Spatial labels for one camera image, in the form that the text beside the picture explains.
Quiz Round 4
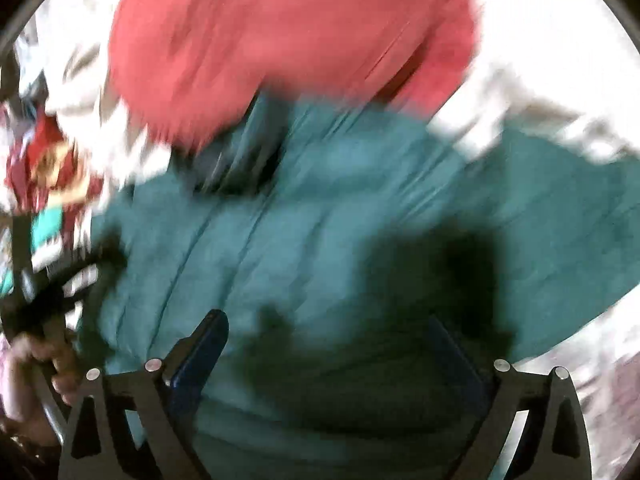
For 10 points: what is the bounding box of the left hand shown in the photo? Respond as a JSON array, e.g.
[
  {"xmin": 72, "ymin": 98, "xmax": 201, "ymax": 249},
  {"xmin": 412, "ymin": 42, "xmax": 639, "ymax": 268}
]
[{"xmin": 1, "ymin": 330, "xmax": 80, "ymax": 448}]

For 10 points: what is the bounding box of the green quilted puffer jacket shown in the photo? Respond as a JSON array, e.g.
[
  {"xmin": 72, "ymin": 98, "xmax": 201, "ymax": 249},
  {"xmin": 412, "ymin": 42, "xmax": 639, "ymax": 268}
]
[{"xmin": 78, "ymin": 94, "xmax": 639, "ymax": 479}]

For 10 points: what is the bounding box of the beige quilted blanket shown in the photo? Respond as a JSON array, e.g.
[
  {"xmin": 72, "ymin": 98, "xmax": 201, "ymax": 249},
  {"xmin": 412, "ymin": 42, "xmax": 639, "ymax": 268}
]
[{"xmin": 10, "ymin": 0, "xmax": 639, "ymax": 193}]

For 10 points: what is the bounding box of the floral bed cover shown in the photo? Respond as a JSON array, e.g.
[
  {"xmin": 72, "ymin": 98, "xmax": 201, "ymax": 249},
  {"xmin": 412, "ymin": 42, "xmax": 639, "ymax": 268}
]
[{"xmin": 0, "ymin": 98, "xmax": 640, "ymax": 480}]

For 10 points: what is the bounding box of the turquoise garment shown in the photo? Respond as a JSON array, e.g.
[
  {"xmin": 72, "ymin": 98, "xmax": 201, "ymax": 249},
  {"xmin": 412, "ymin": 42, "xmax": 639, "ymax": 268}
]
[{"xmin": 1, "ymin": 207, "xmax": 63, "ymax": 296}]

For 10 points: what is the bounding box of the red heart-shaped ruffled pillow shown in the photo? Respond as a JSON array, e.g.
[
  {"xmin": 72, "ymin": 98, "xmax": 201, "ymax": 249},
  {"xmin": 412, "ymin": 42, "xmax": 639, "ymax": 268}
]
[{"xmin": 108, "ymin": 0, "xmax": 478, "ymax": 151}]

